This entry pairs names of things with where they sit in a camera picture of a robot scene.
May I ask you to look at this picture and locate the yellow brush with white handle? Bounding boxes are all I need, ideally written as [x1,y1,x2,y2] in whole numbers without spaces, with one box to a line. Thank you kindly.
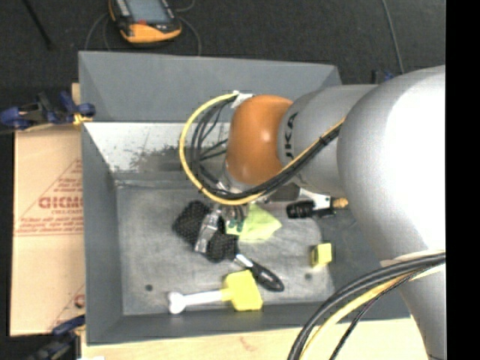
[166,269,264,315]

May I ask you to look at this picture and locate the grey metal bin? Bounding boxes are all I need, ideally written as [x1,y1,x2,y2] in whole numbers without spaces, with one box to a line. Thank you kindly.
[77,50,410,344]

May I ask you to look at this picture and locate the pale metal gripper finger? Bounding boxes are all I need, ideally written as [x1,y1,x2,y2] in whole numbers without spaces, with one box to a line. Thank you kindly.
[193,211,222,254]

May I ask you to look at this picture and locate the light green cloth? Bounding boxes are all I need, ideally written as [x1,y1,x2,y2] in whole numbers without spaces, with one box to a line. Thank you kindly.
[238,203,283,242]

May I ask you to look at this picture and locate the black mesh tool with loop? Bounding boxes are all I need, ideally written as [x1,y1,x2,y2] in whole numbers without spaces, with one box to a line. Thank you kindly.
[172,199,285,293]

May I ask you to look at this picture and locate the brown cardboard board, red print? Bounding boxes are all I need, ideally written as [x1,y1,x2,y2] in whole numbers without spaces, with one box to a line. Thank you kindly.
[8,82,86,338]

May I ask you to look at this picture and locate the small yellow box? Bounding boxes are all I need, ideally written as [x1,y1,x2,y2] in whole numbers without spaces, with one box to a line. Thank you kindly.
[309,242,334,267]

